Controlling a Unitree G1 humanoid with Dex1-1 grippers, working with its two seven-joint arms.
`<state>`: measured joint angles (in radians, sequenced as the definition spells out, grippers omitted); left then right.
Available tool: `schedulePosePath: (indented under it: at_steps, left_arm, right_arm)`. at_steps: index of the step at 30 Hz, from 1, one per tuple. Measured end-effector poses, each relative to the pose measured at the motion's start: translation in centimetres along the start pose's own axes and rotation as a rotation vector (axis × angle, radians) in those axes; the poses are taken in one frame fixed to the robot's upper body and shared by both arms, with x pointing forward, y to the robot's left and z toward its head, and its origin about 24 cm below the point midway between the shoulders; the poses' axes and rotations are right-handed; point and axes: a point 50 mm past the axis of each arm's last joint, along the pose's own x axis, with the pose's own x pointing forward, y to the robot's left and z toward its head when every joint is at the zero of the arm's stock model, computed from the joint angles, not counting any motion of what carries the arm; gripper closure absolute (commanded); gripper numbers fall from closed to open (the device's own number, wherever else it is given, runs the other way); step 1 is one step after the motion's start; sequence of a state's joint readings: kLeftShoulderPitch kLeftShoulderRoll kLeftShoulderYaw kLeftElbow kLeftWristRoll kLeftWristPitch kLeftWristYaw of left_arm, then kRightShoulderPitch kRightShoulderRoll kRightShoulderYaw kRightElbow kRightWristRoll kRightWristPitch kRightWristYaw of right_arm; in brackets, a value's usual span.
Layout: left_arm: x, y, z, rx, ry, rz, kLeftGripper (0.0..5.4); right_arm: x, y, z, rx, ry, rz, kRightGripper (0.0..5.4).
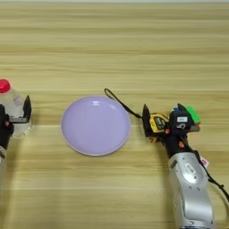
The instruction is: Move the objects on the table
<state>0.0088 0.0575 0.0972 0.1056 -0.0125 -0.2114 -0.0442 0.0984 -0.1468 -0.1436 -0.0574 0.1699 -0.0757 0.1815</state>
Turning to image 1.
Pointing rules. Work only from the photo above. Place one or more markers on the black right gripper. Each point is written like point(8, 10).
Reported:
point(176, 143)

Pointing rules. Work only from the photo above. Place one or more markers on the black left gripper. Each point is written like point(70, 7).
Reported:
point(4, 131)

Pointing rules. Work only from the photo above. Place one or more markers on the clear bottle with red cap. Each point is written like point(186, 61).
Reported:
point(13, 103)

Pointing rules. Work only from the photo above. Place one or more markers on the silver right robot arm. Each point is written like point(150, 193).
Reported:
point(190, 184)

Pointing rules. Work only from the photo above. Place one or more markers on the yellow black tape measure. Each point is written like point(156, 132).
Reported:
point(158, 122)

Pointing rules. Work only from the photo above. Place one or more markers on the round purple plate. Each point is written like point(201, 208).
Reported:
point(95, 126)

